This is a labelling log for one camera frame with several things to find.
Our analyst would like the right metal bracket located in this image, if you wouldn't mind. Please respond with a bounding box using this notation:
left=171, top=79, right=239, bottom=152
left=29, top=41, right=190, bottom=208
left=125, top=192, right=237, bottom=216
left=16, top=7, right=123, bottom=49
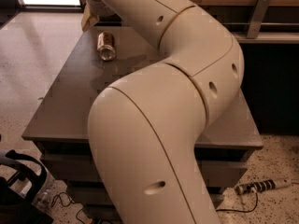
left=246, top=0, right=271, bottom=39

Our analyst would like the thin black cable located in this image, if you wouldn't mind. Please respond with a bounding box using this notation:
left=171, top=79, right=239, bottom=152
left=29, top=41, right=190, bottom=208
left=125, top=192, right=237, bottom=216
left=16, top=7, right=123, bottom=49
left=50, top=191, right=92, bottom=224

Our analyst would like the black power cable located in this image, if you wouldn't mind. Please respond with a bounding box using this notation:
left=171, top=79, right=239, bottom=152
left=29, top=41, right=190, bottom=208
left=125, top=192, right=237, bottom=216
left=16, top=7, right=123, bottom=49
left=215, top=191, right=260, bottom=214

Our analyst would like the grey drawer cabinet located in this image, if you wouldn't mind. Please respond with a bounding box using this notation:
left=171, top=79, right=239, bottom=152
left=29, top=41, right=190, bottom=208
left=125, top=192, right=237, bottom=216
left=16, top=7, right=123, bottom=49
left=22, top=27, right=263, bottom=224

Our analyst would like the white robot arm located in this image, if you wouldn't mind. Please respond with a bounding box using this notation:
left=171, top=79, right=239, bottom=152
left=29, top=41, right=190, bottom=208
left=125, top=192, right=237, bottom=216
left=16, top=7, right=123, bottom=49
left=88, top=0, right=244, bottom=224

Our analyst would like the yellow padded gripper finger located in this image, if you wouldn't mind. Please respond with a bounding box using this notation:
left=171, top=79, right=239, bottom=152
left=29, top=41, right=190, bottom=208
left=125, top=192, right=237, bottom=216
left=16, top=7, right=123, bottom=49
left=81, top=5, right=99, bottom=32

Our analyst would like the white power strip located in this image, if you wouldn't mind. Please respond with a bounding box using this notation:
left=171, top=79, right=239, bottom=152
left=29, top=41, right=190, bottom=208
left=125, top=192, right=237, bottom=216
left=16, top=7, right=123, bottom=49
left=235, top=178, right=292, bottom=195

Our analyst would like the orange soda can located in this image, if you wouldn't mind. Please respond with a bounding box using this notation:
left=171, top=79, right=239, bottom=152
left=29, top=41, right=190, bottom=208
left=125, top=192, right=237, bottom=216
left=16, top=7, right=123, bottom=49
left=97, top=31, right=116, bottom=61

